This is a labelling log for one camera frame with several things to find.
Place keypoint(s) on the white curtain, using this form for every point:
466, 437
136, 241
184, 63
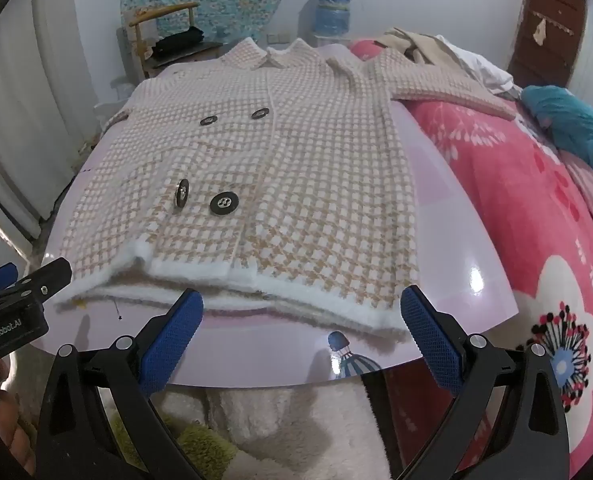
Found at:
36, 110

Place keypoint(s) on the wooden chair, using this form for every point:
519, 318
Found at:
164, 10

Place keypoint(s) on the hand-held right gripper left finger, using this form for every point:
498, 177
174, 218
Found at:
176, 340

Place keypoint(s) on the white water dispenser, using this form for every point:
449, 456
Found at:
326, 40

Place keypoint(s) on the blue water bottle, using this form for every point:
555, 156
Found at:
334, 15

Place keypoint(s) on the pink floral blanket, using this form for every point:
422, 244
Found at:
501, 185

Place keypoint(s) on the brown wooden door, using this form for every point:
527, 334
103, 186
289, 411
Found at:
551, 55

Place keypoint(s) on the cream fluffy garment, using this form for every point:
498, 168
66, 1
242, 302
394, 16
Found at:
286, 430

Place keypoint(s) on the wall socket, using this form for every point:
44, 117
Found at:
279, 38

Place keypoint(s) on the white plastic bag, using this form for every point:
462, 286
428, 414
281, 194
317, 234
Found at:
121, 89

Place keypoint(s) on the black bag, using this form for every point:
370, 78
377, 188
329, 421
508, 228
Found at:
176, 40

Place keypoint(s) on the white cloth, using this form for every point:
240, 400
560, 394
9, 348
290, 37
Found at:
481, 70

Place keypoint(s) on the green fluffy cloth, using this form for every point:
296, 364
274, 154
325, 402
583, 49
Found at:
206, 447

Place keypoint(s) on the teal fluffy cloth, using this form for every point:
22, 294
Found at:
571, 120

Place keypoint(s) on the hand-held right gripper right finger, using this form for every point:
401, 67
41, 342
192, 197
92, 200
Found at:
431, 340

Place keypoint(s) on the torn beige paper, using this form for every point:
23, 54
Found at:
541, 31

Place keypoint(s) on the beige houndstooth coat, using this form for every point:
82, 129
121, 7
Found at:
301, 185

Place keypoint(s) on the person's left hand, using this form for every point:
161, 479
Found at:
11, 420

